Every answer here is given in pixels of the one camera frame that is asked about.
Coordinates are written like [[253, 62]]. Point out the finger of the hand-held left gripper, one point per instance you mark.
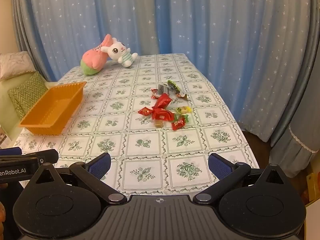
[[47, 156], [10, 151]]

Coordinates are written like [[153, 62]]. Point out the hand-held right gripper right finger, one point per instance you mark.
[[220, 166]]

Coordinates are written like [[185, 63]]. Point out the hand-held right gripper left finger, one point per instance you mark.
[[100, 165]]

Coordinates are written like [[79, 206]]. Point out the orange plastic tray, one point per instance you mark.
[[50, 110]]

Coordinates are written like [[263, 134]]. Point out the small red snack packet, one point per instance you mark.
[[178, 125]]

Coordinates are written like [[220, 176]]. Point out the yellow green candy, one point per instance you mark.
[[183, 110]]

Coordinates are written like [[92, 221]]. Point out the red gold candy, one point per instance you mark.
[[145, 111]]

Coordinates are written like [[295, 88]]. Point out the brown candy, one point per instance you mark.
[[158, 124]]

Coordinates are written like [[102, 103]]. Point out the large red snack packet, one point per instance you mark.
[[162, 115]]

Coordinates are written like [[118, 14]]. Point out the pale candy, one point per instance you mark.
[[182, 95]]

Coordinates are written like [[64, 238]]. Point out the red foil snack packet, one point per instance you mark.
[[163, 100]]

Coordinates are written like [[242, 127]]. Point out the dark red candy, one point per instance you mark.
[[155, 93]]

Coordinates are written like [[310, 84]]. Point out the green snack packet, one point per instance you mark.
[[173, 85]]

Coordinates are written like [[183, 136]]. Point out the black silver snack packet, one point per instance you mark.
[[162, 88]]

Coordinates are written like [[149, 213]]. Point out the green zigzag cushion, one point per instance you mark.
[[30, 90], [18, 111]]

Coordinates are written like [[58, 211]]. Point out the light green sofa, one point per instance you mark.
[[5, 105]]

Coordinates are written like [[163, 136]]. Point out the beige pillow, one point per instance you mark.
[[15, 63]]

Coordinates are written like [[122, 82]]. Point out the grey curtain with lace trim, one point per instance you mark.
[[300, 120]]

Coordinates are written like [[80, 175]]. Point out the pink starfish plush toy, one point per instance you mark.
[[93, 57]]

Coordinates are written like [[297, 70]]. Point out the white rabbit plush toy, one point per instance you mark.
[[117, 48]]

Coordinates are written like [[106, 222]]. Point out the blue star sheer curtain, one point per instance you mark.
[[187, 17]]

